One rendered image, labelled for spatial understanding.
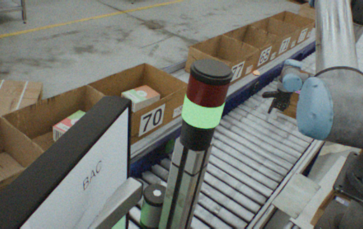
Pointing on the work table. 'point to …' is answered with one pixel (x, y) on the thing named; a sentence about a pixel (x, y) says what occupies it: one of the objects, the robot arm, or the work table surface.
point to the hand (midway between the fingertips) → (269, 116)
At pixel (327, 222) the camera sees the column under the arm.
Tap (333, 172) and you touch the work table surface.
